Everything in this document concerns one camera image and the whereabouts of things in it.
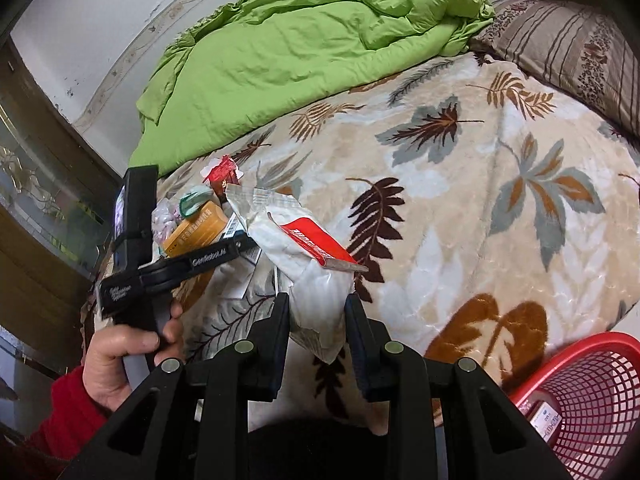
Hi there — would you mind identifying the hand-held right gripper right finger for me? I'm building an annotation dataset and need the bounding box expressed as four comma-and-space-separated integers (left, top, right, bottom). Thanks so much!
345, 294, 576, 480

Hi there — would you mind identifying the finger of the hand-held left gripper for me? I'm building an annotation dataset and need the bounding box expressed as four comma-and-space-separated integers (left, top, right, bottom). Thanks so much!
224, 233, 261, 263

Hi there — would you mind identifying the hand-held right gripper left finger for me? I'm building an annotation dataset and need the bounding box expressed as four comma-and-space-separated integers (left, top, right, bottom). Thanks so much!
60, 292, 291, 480

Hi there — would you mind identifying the pink paper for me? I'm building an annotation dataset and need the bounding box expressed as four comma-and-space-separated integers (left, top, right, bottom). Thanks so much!
151, 199, 182, 252

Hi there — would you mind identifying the white snack bag red label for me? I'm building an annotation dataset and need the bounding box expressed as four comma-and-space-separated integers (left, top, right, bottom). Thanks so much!
225, 185, 371, 365

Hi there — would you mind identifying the red plastic mesh basket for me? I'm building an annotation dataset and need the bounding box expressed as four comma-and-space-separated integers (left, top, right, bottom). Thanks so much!
507, 331, 640, 472

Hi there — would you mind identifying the person's left hand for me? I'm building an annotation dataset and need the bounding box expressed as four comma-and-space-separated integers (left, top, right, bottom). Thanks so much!
81, 302, 186, 412

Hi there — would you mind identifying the orange cardboard box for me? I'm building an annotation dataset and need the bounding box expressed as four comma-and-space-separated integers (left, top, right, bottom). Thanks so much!
161, 203, 229, 259

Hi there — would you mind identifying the teal tissue packet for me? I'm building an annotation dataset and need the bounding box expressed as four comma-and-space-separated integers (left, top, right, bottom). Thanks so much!
179, 185, 217, 219

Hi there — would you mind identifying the red torn wrapper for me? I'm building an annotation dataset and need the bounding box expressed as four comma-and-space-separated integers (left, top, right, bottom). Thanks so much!
200, 156, 244, 196

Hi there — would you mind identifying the wooden door with glass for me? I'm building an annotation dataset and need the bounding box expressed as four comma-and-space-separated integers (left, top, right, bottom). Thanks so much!
0, 35, 122, 377

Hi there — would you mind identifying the leaf printed blanket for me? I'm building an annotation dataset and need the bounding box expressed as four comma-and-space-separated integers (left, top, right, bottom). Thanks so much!
82, 52, 640, 433

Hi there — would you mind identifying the green quilt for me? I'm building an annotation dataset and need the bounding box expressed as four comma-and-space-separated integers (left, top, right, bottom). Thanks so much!
127, 0, 497, 179

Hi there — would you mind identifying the brown striped pillow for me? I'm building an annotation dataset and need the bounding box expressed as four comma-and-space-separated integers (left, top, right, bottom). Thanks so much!
469, 0, 640, 137

